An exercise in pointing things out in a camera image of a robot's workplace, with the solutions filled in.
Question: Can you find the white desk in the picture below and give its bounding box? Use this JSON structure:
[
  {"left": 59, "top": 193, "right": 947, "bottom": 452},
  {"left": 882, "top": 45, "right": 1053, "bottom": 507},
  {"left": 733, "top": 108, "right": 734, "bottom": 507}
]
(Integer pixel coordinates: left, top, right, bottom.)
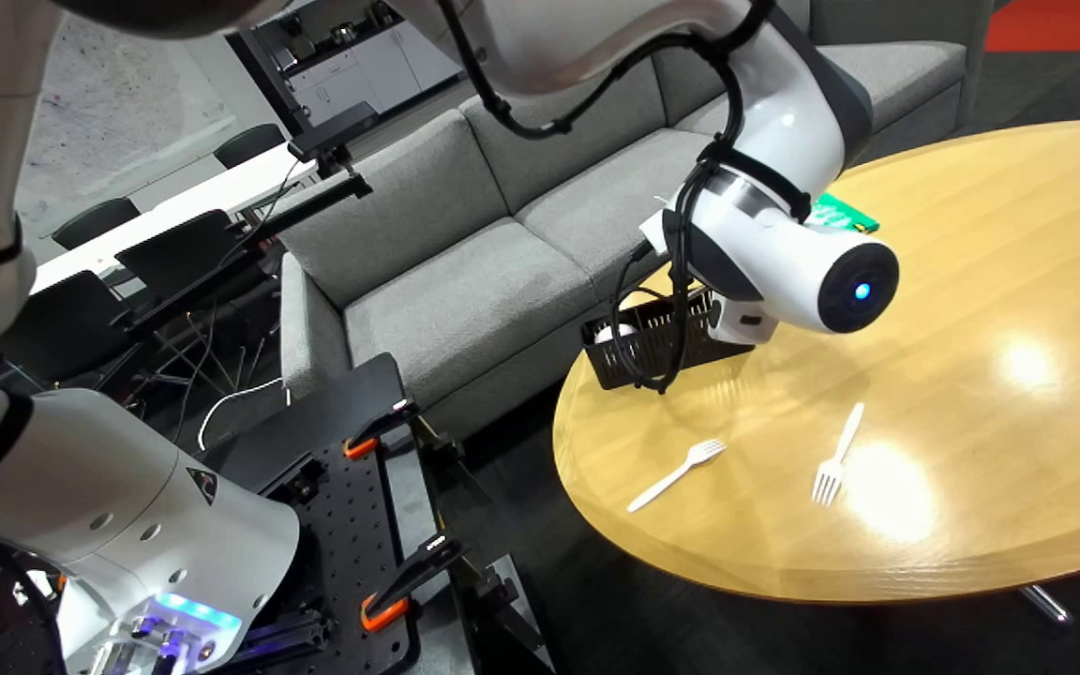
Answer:
[{"left": 12, "top": 133, "right": 374, "bottom": 305}]

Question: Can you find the black utensil holder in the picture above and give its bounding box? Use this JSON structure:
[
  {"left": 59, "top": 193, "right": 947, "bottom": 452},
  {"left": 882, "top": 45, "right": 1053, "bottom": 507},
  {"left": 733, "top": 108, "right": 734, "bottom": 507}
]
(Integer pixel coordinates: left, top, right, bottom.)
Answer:
[{"left": 577, "top": 297, "right": 750, "bottom": 393}]

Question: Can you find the metal table leg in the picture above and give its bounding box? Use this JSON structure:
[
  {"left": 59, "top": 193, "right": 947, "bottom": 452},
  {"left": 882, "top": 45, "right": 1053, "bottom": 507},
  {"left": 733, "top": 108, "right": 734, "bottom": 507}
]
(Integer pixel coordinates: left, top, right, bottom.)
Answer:
[{"left": 1020, "top": 580, "right": 1077, "bottom": 626}]

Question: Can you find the black monitor frame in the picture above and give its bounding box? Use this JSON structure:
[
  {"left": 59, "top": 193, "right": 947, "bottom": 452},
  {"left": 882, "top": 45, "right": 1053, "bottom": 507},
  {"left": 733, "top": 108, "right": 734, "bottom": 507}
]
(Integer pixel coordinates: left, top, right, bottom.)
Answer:
[{"left": 220, "top": 0, "right": 469, "bottom": 141}]

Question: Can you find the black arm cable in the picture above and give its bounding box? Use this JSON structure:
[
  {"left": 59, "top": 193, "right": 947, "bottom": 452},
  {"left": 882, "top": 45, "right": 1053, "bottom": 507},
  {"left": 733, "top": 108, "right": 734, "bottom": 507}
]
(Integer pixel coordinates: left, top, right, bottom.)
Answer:
[{"left": 430, "top": 0, "right": 780, "bottom": 397}]

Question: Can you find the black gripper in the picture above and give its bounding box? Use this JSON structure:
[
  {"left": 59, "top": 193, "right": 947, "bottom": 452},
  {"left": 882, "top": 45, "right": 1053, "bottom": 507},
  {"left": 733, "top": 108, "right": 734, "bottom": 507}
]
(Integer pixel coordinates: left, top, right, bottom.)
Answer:
[{"left": 648, "top": 277, "right": 727, "bottom": 366}]

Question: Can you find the grey fabric sofa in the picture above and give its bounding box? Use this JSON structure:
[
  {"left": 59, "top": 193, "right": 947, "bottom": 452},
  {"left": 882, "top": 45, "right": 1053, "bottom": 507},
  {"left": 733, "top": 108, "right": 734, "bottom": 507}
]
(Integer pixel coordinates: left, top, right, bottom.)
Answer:
[{"left": 273, "top": 0, "right": 993, "bottom": 442}]

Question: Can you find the orange-tipped black clamp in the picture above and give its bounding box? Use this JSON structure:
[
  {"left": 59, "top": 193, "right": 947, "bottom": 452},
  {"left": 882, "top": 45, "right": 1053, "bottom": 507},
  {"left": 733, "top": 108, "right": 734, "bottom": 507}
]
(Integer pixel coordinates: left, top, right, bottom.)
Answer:
[
  {"left": 358, "top": 533, "right": 495, "bottom": 636},
  {"left": 340, "top": 393, "right": 469, "bottom": 470}
]

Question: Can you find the thin white cable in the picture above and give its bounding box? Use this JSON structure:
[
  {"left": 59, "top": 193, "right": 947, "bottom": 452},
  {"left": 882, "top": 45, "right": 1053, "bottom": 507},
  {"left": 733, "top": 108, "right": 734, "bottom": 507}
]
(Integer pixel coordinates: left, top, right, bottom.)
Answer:
[{"left": 190, "top": 371, "right": 289, "bottom": 456}]

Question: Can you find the white plastic fork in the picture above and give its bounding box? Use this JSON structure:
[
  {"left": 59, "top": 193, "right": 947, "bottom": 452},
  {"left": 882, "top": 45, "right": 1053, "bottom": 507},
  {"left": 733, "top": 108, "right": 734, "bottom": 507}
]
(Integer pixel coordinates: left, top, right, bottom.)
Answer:
[
  {"left": 809, "top": 397, "right": 869, "bottom": 510},
  {"left": 624, "top": 436, "right": 733, "bottom": 516}
]

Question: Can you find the black perforated mounting board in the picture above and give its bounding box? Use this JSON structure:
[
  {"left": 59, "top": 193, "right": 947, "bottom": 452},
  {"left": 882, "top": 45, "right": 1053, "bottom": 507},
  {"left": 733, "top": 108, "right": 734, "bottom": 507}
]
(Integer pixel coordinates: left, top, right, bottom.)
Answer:
[{"left": 208, "top": 352, "right": 554, "bottom": 675}]

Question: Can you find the black office chair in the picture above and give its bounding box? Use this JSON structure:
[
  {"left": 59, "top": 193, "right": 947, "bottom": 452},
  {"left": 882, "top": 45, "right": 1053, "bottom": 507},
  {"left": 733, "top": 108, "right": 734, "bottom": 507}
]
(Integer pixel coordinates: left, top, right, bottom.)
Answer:
[
  {"left": 48, "top": 191, "right": 143, "bottom": 255},
  {"left": 212, "top": 118, "right": 289, "bottom": 172}
]

